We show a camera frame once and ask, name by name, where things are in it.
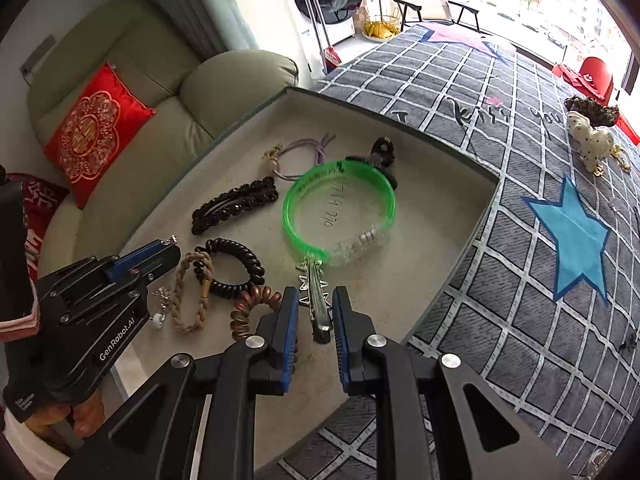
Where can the dark leopard scrunchie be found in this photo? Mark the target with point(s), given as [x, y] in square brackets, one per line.
[598, 115]

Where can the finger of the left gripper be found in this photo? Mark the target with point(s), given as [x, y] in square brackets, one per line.
[152, 260]

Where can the left hand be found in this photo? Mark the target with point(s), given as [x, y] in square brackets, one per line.
[87, 417]

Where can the green translucent bangle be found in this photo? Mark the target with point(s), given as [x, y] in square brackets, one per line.
[338, 211]

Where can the red embroidered cushion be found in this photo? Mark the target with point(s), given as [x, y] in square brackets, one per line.
[103, 121]

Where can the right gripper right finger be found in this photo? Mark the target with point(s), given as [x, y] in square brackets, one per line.
[435, 417]

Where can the red plastic chair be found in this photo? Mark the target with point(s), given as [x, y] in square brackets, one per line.
[593, 79]

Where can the white spotted scrunchie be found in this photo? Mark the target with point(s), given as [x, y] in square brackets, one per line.
[594, 144]

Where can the grey checked bedspread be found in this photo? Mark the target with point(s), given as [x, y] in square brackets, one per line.
[569, 367]

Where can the grey open tray box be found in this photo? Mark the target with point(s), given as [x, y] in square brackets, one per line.
[442, 198]

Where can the silver clear hair clip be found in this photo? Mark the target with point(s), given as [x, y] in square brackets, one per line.
[314, 296]

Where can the beige leather sofa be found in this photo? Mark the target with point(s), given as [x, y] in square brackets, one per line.
[195, 101]

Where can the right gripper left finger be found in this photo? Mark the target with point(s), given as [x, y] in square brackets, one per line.
[196, 417]

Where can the yellow item basket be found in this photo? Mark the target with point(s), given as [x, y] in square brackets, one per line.
[383, 29]

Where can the silver pendant charm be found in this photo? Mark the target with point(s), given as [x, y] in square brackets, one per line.
[164, 304]

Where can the folding beige chair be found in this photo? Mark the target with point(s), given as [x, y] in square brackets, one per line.
[440, 11]

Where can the black claw hair clip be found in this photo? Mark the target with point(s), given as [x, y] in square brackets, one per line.
[381, 157]

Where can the black beaded hair clip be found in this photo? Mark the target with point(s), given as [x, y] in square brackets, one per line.
[227, 205]

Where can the red plastic bucket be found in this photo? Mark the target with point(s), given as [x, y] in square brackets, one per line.
[626, 127]

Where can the gold chain jewelry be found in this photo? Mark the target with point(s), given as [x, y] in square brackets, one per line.
[621, 158]

